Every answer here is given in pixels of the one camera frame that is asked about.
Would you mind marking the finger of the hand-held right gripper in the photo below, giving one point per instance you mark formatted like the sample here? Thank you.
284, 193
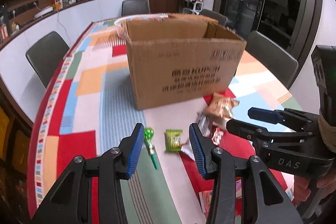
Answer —
241, 127
262, 113

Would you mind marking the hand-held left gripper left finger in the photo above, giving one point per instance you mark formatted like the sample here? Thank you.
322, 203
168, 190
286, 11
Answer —
135, 150

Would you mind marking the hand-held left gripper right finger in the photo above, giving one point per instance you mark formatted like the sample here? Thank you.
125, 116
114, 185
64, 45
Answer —
198, 150

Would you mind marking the green lollipop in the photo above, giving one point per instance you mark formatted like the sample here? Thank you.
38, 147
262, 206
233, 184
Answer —
148, 133

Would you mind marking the small green snack packet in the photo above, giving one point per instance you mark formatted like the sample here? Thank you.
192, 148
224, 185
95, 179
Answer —
173, 140

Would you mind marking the beige snack packet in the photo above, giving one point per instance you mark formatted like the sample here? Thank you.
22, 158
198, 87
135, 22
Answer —
220, 106

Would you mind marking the small white snack packet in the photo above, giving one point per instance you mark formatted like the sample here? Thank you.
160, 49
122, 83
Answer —
206, 120

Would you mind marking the red chocolate biscuit packet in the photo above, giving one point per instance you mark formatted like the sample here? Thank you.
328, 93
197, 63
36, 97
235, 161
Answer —
207, 200

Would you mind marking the brown cardboard box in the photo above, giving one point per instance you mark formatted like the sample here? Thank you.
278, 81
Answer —
183, 64

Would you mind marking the person's right hand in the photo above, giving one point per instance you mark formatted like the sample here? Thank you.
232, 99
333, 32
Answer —
302, 187

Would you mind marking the pale pink packet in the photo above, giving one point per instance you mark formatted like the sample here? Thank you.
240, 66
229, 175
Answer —
238, 188

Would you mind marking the grey dining chair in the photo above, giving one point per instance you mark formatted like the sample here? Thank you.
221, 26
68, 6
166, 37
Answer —
135, 6
215, 16
270, 58
47, 56

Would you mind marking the colourful patchwork tablecloth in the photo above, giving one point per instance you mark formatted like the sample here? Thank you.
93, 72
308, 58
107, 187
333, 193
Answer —
86, 113

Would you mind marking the dark glass display cabinet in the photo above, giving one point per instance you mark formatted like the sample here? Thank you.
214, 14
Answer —
15, 148

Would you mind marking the white stool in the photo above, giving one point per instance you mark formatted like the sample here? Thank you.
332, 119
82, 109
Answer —
196, 7

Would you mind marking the white plastic basket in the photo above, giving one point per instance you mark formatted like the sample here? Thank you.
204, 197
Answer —
120, 24

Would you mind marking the white sideboard counter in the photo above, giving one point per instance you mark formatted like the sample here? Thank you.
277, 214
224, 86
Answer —
84, 14

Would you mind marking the white round tray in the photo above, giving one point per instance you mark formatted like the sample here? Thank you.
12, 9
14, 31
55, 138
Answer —
43, 12

